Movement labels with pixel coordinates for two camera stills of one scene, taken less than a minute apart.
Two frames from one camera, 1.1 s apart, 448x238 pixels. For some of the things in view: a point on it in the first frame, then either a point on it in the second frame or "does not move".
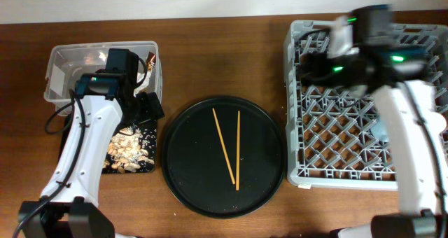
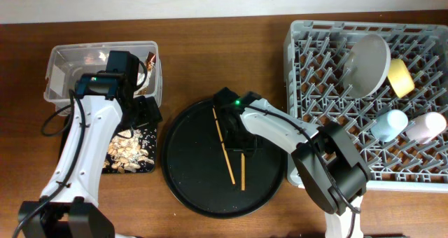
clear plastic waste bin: (67, 62) does not move
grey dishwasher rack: (341, 138) does not move
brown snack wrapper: (150, 61) does not move
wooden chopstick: (223, 145) does not move
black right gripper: (325, 64) -> (256, 141)
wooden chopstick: (238, 149) -> (243, 171)
